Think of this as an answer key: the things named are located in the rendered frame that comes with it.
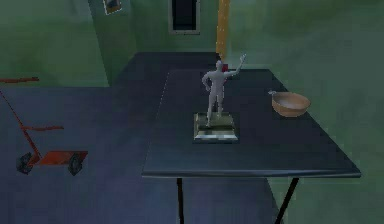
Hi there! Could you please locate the grey human figure statue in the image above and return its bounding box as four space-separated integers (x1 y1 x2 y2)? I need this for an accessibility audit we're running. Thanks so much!
192 53 248 143

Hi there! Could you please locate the black table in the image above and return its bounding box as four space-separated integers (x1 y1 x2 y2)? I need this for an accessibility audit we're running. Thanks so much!
141 68 363 224

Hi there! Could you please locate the dark window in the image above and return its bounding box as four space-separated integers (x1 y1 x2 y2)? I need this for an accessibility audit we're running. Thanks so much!
167 0 202 36

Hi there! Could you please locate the brown wooden bowl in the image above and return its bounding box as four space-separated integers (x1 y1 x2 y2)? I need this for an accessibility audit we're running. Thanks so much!
267 89 312 118

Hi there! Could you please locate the red hand truck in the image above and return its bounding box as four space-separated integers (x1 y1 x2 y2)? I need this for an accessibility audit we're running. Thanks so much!
0 77 89 177

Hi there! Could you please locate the yellow vertical post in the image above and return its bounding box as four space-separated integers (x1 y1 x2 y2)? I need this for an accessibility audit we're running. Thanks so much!
215 0 232 60

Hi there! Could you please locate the framed wall picture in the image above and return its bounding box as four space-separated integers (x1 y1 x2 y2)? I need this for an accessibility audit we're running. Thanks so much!
102 0 124 16

